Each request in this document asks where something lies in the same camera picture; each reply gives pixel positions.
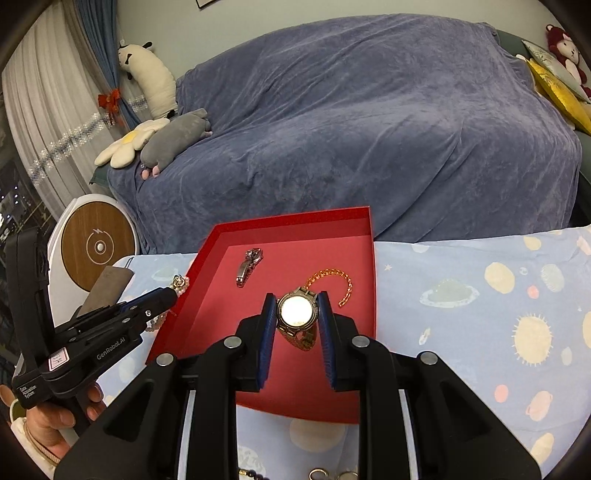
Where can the blue curtain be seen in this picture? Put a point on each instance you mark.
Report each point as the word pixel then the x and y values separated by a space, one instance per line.
pixel 99 46

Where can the red curtain bow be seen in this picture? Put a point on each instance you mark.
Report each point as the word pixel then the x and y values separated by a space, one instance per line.
pixel 111 99

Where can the grey plush toy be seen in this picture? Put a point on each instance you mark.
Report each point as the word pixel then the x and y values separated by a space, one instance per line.
pixel 171 134

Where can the white flower cushion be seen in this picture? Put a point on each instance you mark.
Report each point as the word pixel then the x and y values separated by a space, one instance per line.
pixel 124 143

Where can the person's left forearm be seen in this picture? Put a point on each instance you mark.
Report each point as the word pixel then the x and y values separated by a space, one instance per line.
pixel 25 443

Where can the red jewelry box tray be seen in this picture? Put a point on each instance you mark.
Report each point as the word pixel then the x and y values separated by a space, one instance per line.
pixel 217 277

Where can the white round wooden-faced appliance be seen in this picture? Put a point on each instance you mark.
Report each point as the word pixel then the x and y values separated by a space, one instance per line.
pixel 78 230

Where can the dark framed wall picture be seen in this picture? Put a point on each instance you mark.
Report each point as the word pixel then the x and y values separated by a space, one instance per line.
pixel 212 3

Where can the yellow pillow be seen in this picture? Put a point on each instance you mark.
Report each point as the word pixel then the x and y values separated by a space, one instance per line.
pixel 561 101

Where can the red monkey plush toy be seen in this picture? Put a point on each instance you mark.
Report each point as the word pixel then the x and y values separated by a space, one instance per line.
pixel 561 46

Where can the grey power bank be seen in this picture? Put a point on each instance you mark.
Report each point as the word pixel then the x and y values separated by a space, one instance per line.
pixel 108 286

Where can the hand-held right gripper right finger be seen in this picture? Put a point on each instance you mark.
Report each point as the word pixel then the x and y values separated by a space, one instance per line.
pixel 325 346

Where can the white alpaca plush toy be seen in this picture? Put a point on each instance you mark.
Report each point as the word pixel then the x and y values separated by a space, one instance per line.
pixel 157 87

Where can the person's left hand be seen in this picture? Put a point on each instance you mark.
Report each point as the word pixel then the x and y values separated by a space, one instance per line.
pixel 51 429

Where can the light blue planet tablecloth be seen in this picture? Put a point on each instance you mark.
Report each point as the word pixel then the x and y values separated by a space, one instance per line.
pixel 461 323

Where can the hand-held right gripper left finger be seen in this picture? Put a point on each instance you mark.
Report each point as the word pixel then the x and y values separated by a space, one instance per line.
pixel 268 341

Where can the gold wrist watch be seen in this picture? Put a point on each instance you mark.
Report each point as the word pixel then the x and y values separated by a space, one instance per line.
pixel 295 310

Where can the white sheer curtain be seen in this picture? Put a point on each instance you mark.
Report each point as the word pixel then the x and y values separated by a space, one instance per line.
pixel 46 92

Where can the silver wrist watch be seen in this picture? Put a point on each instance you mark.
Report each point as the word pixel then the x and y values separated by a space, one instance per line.
pixel 247 270

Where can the blue velvet sofa blanket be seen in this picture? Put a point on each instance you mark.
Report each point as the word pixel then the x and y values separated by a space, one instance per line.
pixel 346 115

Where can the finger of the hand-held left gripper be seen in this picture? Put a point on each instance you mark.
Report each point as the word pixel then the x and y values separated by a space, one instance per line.
pixel 152 298
pixel 138 323

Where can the silver pillow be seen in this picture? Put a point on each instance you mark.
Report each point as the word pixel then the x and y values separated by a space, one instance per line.
pixel 549 64

